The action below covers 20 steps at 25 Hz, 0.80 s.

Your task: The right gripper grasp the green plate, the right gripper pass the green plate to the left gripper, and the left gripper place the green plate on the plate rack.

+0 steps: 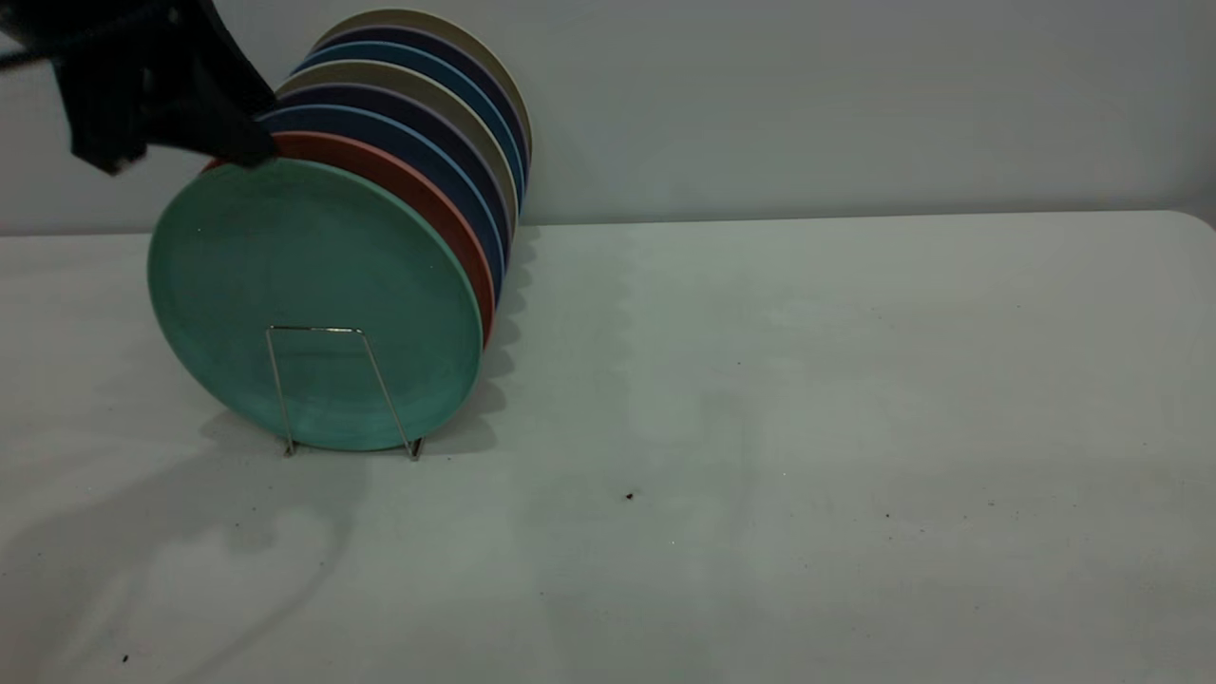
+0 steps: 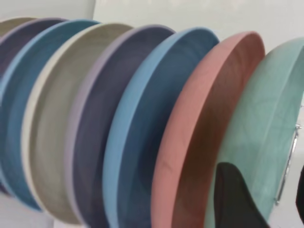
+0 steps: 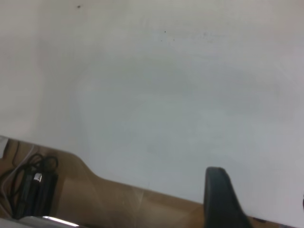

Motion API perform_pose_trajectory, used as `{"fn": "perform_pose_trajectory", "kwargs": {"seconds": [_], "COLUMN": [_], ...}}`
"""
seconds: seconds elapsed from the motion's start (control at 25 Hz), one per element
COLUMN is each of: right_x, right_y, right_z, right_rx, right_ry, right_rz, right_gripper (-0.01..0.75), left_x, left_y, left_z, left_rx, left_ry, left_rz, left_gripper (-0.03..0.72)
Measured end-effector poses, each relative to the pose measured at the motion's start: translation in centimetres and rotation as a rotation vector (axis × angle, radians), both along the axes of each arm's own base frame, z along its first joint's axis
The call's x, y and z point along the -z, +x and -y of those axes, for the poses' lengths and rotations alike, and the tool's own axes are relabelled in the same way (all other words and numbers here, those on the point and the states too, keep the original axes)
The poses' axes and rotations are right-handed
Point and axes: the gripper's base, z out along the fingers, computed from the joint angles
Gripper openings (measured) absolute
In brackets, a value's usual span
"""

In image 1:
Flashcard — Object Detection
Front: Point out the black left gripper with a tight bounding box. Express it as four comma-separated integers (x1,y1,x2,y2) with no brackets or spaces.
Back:
0,0,281,176

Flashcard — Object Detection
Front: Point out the green round plate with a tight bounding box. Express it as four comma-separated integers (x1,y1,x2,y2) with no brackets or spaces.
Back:
146,157,485,454

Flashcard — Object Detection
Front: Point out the navy plate with light-blue rim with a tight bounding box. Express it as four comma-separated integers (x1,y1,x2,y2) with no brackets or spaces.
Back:
256,104,507,307

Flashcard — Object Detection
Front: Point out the pink round plate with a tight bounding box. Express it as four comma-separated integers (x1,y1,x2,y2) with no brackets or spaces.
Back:
203,131,498,349

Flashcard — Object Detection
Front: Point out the dark purple plate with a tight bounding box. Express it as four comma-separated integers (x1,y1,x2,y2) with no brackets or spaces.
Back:
275,84,515,270
312,26,531,183

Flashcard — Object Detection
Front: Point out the beige plate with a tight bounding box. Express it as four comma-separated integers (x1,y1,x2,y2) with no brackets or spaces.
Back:
313,9,534,178
276,60,522,240

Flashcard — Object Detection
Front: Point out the teal blue plate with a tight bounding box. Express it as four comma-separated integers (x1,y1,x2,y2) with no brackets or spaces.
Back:
291,42,527,206

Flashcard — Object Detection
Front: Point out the metal wire plate rack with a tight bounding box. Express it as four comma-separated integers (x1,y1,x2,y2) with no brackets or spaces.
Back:
264,324,427,464

